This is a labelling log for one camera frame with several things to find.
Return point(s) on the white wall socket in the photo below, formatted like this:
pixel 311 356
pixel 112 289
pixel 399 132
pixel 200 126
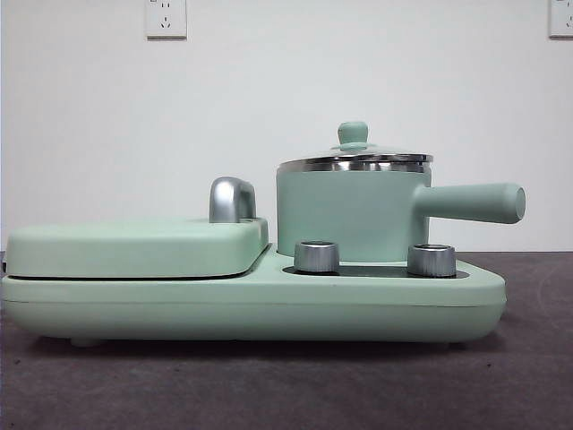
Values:
pixel 166 18
pixel 561 18

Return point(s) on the glass lid with green knob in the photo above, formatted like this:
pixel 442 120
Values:
pixel 353 134

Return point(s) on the mint green griddle cover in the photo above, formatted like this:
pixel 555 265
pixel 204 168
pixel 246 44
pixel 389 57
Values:
pixel 134 246

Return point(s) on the silver control knob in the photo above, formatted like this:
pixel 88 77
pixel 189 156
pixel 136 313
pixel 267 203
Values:
pixel 431 260
pixel 317 257

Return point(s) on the mint green breakfast machine base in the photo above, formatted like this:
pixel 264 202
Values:
pixel 268 309

